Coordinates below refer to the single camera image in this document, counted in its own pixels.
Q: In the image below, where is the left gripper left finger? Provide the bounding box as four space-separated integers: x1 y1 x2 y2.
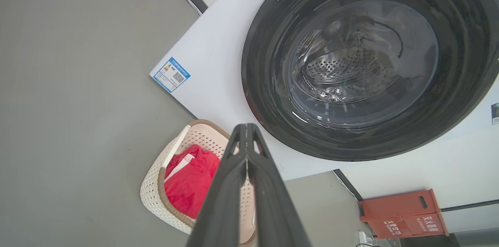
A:
186 123 248 247

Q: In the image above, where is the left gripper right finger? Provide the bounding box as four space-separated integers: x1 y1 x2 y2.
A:
247 123 312 247

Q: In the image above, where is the cream perforated laundry basket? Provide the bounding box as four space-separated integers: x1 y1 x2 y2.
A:
140 119 258 247

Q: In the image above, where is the red and white garment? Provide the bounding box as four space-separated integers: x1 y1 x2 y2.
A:
164 145 221 219

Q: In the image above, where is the red fire equipment box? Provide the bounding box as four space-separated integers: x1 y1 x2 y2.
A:
358 189 449 239

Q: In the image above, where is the round black washing machine door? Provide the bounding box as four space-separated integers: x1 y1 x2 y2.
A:
241 0 499 162

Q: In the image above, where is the blue energy label sticker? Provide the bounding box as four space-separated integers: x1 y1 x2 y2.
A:
150 57 191 94

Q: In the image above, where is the steel washing machine drum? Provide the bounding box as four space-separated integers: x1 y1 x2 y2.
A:
300 44 390 103

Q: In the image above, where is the white front-load washing machine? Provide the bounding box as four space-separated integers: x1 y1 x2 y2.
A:
150 0 499 181

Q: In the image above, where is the white wall power outlet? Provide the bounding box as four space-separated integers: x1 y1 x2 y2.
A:
358 231 378 247

